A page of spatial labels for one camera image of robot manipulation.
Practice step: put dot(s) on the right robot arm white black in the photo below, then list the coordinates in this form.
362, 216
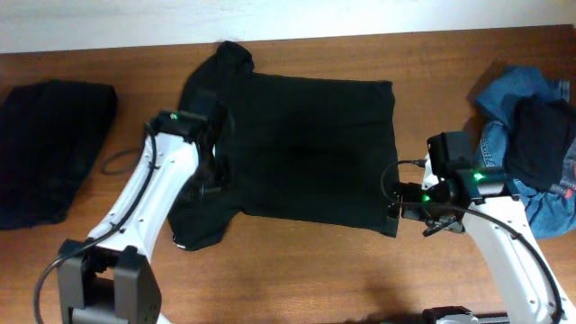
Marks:
482, 202

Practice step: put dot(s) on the dark garment on jeans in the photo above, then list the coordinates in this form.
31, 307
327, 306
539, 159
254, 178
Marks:
543, 132

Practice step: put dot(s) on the folded black garment left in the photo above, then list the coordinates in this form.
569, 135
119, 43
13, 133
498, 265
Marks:
51, 135

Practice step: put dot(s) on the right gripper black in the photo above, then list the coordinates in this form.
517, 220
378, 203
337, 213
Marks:
450, 222

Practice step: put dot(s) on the blue denim jeans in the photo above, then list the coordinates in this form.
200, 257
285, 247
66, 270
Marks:
548, 214

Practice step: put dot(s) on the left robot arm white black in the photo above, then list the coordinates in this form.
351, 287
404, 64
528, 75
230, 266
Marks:
108, 278

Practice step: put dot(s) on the black t-shirt with logo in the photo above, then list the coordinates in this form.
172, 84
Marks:
301, 149

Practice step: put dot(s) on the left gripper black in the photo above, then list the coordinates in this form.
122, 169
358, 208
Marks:
226, 161

